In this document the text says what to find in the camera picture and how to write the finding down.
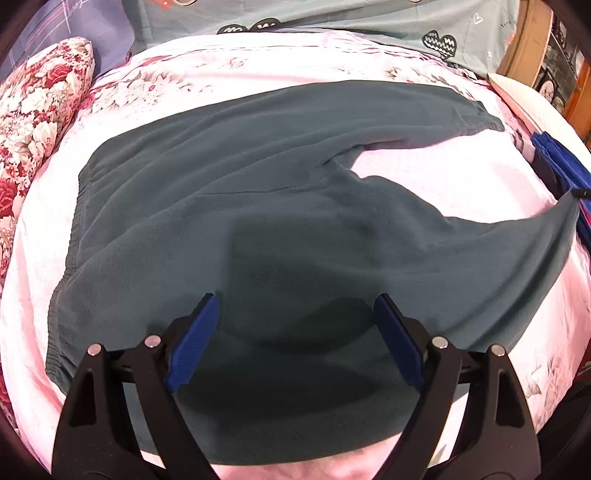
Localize pink floral bed sheet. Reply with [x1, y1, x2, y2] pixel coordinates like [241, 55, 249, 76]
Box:
[0, 31, 591, 480]

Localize dark green pants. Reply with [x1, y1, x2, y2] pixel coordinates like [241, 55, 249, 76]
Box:
[45, 80, 581, 466]

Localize white pillow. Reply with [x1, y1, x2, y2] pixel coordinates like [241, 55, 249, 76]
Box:
[488, 73, 591, 153]

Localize light green heart-print quilt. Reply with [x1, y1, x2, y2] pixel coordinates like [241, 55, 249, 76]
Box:
[124, 0, 532, 77]

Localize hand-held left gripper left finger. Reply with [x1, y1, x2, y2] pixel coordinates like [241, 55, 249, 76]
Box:
[52, 292, 221, 480]

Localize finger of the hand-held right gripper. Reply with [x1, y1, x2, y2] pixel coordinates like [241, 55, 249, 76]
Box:
[531, 131, 591, 247]

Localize dark printed poster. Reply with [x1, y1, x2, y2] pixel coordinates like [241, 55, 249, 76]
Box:
[533, 16, 587, 112]

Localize red floral pillow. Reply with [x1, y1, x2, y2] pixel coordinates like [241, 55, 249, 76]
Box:
[0, 37, 97, 296]

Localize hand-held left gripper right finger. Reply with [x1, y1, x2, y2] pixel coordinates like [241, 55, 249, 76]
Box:
[373, 293, 542, 480]

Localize wooden bed frame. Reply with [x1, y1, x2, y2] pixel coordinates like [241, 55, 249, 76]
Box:
[498, 0, 591, 134]

